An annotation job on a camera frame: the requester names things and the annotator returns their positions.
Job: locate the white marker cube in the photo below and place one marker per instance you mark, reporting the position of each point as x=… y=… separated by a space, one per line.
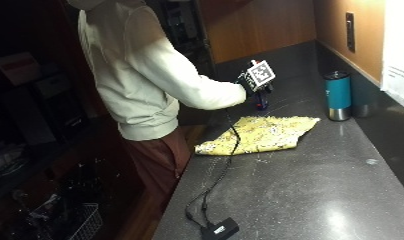
x=260 y=73

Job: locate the yellow patterned cloth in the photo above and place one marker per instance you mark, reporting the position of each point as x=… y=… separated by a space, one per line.
x=261 y=133

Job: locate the teal steel travel tumbler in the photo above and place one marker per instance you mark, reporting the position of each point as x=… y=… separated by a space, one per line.
x=337 y=95

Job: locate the the person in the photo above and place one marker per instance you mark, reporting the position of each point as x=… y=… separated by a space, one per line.
x=135 y=83

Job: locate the white paper sheet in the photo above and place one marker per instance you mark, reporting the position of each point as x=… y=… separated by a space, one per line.
x=399 y=53

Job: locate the small black hub box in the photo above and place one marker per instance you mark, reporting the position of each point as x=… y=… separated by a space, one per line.
x=219 y=228

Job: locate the white box with red label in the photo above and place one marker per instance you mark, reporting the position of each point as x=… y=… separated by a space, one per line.
x=16 y=68

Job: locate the black wall switch plate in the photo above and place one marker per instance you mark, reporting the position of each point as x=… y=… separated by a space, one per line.
x=349 y=31

